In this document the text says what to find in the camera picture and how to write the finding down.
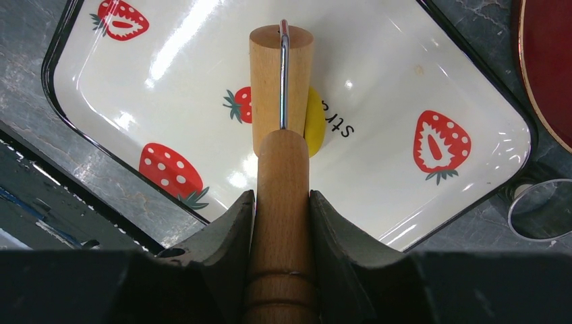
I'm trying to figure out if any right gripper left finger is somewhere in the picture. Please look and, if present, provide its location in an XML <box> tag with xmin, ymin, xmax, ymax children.
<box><xmin>1</xmin><ymin>190</ymin><xmax>254</xmax><ymax>323</ymax></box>

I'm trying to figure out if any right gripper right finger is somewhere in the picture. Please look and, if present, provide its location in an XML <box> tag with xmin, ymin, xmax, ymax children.
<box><xmin>310</xmin><ymin>190</ymin><xmax>571</xmax><ymax>323</ymax></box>

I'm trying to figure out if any wooden dough roller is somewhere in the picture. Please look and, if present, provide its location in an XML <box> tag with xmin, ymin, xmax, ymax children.
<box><xmin>242</xmin><ymin>20</ymin><xmax>319</xmax><ymax>323</ymax></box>

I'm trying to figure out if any yellow dough piece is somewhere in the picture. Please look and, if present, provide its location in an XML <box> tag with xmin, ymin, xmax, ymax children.
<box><xmin>304</xmin><ymin>87</ymin><xmax>326</xmax><ymax>157</ymax></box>

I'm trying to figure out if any white strawberry tray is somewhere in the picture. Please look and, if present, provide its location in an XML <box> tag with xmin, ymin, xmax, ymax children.
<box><xmin>42</xmin><ymin>1</ymin><xmax>532</xmax><ymax>250</ymax></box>

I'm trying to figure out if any metal ring cutter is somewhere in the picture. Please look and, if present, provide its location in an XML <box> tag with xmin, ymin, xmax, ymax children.
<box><xmin>498</xmin><ymin>162</ymin><xmax>571</xmax><ymax>242</ymax></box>

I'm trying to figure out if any red round plate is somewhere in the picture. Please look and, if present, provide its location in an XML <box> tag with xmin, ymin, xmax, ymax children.
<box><xmin>511</xmin><ymin>0</ymin><xmax>571</xmax><ymax>152</ymax></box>

